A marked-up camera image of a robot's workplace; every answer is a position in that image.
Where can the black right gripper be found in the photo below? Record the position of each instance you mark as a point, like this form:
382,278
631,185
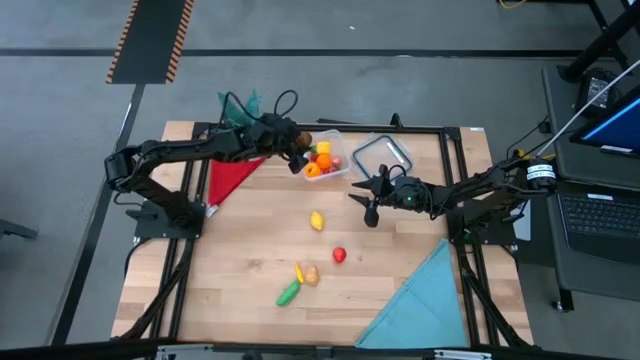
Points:
405,195

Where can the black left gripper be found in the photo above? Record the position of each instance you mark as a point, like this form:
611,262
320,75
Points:
275,135

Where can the orange toy pumpkin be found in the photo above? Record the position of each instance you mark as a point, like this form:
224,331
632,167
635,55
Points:
324,161

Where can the orange toy tangerine green leaf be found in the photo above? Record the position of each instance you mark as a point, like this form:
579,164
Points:
312,170

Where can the red toy strawberry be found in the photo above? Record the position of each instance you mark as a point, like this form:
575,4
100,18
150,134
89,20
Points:
330,170

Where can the yellow toy lemon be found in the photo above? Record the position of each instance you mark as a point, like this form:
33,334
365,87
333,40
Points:
317,221

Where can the small yellow toy pepper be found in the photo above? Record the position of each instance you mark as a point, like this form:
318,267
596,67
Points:
299,272

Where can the green toy cucumber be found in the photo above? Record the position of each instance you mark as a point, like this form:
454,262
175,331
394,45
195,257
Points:
289,293

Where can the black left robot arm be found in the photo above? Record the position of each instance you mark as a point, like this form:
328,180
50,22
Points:
175,147

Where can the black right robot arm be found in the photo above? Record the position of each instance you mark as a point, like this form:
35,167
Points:
480,187

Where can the clear tupperware lid blue rim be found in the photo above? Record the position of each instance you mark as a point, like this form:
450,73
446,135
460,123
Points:
382,160

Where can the clear plastic tupperware container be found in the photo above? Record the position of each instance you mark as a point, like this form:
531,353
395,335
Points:
342,145

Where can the green plant in white pot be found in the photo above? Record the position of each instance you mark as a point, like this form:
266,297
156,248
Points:
240,112

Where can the red cloth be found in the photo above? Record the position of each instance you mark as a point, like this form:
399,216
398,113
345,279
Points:
227,180

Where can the tan toy potato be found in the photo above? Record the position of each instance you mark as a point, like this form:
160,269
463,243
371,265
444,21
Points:
312,276

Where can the teal cloth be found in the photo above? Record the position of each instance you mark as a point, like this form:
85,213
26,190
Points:
425,305

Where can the yellow power plug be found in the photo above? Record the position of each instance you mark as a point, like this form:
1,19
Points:
522,154

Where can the blue and white box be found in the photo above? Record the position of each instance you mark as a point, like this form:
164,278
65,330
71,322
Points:
524,230

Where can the black hazard-striped floor mat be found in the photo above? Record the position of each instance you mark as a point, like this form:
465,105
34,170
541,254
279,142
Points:
150,40

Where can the laptop computer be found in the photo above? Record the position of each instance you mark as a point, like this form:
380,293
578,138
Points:
555,130

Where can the black laptop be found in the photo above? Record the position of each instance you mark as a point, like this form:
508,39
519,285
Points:
600,215

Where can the black power brick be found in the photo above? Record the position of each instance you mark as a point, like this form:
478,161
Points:
595,92

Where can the monitor with blue screen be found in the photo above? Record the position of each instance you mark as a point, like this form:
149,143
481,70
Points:
615,130

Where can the black stand pole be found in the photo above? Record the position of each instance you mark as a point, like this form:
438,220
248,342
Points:
600,45

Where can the grey furniture leg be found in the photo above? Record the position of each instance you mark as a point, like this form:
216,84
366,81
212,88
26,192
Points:
15,229

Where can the silver metal bracket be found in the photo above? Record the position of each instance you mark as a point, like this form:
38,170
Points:
182,352
462,355

